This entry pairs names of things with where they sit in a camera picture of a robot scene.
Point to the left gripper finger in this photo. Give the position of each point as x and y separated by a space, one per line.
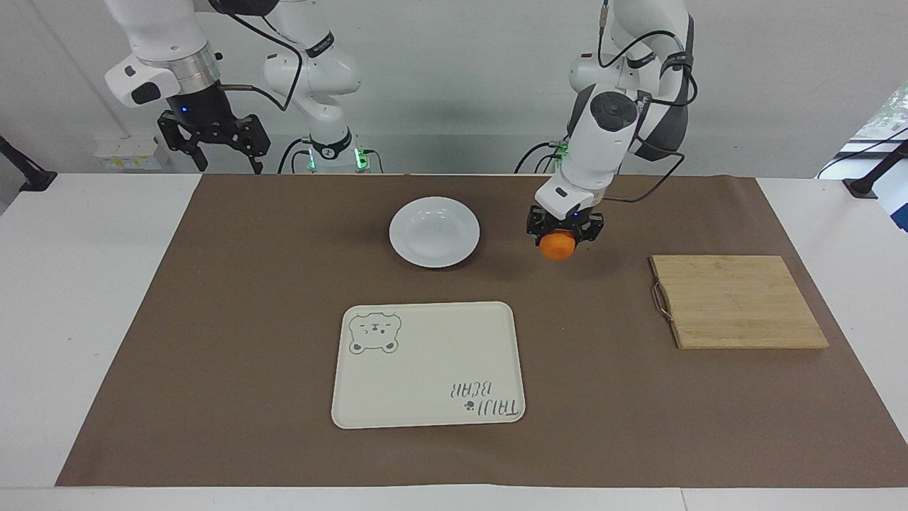
535 231
590 231

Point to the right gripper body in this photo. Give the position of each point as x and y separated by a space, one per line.
201 110

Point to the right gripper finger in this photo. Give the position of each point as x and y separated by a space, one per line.
177 135
250 135

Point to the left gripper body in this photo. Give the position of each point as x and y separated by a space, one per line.
567 223

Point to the orange fruit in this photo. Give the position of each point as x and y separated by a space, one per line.
558 246

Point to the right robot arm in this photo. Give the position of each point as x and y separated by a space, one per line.
159 32

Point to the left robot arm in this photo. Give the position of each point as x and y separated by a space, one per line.
603 142

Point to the white round plate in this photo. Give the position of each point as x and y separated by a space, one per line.
434 232

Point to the black stand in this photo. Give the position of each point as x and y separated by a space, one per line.
32 177
869 181

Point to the wooden cutting board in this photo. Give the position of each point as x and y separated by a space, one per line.
738 301

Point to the cream tray with bear print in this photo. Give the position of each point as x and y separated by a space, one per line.
425 369

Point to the white wall socket box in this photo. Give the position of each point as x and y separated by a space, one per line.
131 155

